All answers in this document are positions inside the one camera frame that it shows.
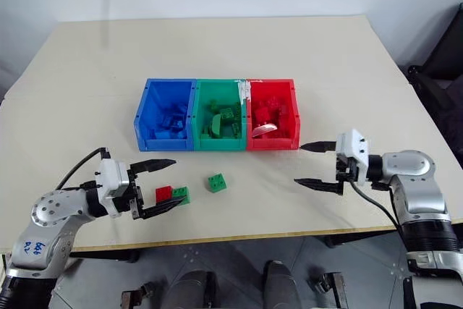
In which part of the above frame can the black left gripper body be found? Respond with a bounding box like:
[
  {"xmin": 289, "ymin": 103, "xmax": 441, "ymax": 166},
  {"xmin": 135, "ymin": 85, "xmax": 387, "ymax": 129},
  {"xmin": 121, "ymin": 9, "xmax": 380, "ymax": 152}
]
[{"xmin": 127, "ymin": 170, "xmax": 145, "ymax": 221}]

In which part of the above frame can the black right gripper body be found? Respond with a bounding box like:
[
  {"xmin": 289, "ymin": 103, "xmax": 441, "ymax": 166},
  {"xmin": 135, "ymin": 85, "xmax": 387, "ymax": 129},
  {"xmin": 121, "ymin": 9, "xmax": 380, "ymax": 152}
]
[{"xmin": 334, "ymin": 155, "xmax": 357, "ymax": 196}]

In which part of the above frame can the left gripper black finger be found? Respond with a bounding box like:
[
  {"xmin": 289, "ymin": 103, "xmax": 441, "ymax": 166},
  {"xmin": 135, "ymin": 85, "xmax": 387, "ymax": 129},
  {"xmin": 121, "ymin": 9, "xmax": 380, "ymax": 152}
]
[
  {"xmin": 129, "ymin": 158, "xmax": 178, "ymax": 177},
  {"xmin": 141, "ymin": 196, "xmax": 187, "ymax": 221}
]

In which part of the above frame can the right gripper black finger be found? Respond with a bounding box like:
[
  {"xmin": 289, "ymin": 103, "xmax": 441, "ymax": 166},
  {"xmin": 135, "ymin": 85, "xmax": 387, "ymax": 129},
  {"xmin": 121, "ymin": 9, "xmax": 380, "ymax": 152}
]
[
  {"xmin": 293, "ymin": 177, "xmax": 343, "ymax": 196},
  {"xmin": 300, "ymin": 140, "xmax": 338, "ymax": 153}
]

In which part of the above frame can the small red building block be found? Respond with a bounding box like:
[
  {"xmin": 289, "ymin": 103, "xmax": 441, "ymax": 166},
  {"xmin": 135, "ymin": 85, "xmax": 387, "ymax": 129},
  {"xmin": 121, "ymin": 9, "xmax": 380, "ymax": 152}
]
[{"xmin": 155, "ymin": 186, "xmax": 174, "ymax": 203}]

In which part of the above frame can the flat green building block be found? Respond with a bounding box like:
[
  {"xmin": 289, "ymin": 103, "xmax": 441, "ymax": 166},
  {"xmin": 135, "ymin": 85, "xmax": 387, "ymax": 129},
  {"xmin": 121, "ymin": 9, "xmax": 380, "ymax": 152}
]
[{"xmin": 171, "ymin": 186, "xmax": 192, "ymax": 206}]

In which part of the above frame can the red plastic bin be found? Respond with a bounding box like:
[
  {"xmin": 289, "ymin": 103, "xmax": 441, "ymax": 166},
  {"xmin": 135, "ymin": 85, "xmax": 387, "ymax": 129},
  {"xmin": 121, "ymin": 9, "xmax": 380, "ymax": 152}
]
[{"xmin": 245, "ymin": 77, "xmax": 302, "ymax": 152}]

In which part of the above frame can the blue plastic bin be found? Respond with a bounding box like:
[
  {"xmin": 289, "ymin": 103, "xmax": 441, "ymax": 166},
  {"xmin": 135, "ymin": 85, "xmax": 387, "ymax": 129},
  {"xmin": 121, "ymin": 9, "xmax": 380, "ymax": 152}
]
[{"xmin": 133, "ymin": 77, "xmax": 198, "ymax": 153}]

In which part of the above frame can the green cube building block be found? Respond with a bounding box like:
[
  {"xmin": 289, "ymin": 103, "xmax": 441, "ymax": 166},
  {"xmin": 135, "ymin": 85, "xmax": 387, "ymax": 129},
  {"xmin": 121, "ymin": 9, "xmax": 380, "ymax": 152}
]
[{"xmin": 207, "ymin": 172, "xmax": 229, "ymax": 193}]

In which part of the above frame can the green plastic bin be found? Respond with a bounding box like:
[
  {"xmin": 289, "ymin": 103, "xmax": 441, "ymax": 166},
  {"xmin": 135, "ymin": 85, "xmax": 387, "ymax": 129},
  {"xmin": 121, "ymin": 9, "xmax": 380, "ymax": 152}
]
[{"xmin": 191, "ymin": 78, "xmax": 251, "ymax": 153}]

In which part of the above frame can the green arch building block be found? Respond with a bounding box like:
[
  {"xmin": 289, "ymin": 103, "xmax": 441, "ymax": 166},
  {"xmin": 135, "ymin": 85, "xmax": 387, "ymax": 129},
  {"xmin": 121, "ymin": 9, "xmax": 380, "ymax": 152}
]
[{"xmin": 210, "ymin": 114, "xmax": 225, "ymax": 136}]

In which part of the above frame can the dark green building block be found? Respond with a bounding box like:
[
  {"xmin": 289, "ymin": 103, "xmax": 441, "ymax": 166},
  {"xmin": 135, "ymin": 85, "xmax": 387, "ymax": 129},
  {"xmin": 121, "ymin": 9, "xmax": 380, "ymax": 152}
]
[{"xmin": 218, "ymin": 106, "xmax": 237, "ymax": 122}]

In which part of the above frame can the dark rounded shape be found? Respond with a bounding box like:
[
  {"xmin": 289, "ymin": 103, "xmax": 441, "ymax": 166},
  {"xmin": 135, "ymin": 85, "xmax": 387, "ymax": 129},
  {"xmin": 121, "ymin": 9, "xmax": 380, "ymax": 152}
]
[
  {"xmin": 169, "ymin": 268, "xmax": 218, "ymax": 309},
  {"xmin": 263, "ymin": 259, "xmax": 302, "ymax": 309}
]

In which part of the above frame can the white tape strip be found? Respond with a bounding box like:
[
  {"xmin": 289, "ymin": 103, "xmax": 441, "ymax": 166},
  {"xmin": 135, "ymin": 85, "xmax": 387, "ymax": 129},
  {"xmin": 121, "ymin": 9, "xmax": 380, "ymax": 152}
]
[{"xmin": 234, "ymin": 77, "xmax": 263, "ymax": 107}]

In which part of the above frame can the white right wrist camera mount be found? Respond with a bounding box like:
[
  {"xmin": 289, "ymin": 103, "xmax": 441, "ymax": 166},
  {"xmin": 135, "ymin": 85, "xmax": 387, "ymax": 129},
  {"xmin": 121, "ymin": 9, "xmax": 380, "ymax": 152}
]
[{"xmin": 335, "ymin": 128, "xmax": 373, "ymax": 184}]

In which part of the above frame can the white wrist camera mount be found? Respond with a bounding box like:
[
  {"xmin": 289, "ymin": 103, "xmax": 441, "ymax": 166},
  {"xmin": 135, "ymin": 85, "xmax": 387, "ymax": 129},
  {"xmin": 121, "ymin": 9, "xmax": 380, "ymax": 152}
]
[
  {"xmin": 94, "ymin": 158, "xmax": 132, "ymax": 219},
  {"xmin": 335, "ymin": 128, "xmax": 373, "ymax": 184}
]

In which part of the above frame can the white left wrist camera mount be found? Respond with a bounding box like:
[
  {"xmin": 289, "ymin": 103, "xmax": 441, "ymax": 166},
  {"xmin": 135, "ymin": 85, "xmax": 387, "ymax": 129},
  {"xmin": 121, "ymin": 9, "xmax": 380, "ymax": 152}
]
[{"xmin": 94, "ymin": 158, "xmax": 132, "ymax": 219}]

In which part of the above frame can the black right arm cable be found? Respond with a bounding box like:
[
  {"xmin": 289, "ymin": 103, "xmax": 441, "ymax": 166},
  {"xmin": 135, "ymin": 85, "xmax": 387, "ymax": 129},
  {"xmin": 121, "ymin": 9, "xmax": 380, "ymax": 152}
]
[{"xmin": 351, "ymin": 181, "xmax": 403, "ymax": 231}]

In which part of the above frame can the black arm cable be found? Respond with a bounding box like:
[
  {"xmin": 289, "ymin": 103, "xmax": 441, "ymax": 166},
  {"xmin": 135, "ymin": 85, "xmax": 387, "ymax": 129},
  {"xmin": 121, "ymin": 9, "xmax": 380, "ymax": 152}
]
[
  {"xmin": 351, "ymin": 181, "xmax": 403, "ymax": 231},
  {"xmin": 54, "ymin": 147, "xmax": 111, "ymax": 191}
]

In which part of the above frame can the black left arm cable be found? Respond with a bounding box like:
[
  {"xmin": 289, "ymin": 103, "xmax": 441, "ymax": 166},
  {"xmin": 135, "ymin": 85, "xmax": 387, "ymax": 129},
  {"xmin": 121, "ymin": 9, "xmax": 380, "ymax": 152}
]
[{"xmin": 54, "ymin": 147, "xmax": 111, "ymax": 191}]

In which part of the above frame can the dark table frame bar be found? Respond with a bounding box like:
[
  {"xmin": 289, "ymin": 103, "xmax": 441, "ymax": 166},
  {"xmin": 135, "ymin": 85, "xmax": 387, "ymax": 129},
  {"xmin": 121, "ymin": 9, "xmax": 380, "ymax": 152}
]
[{"xmin": 69, "ymin": 248, "xmax": 139, "ymax": 263}]

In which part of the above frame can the metal foot bracket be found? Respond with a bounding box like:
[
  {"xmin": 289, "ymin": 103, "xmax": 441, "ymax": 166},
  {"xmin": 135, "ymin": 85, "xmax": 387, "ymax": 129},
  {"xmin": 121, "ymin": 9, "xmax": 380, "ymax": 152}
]
[
  {"xmin": 120, "ymin": 281, "xmax": 161, "ymax": 309},
  {"xmin": 308, "ymin": 271, "xmax": 351, "ymax": 309}
]

